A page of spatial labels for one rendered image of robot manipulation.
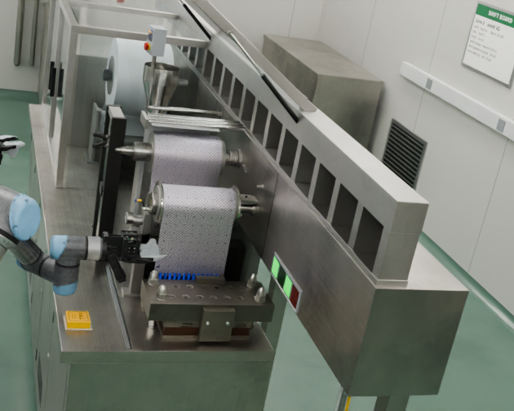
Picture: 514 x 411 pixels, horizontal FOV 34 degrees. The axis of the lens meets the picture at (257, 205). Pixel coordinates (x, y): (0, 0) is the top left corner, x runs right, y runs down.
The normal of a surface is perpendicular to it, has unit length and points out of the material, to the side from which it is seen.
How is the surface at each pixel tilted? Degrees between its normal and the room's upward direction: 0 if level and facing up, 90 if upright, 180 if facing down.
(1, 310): 0
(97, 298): 0
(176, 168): 92
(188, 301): 0
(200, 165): 92
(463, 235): 90
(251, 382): 90
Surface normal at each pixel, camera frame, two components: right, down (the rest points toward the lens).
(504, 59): -0.94, -0.06
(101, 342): 0.18, -0.92
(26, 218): 0.91, 0.21
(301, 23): 0.28, 0.40
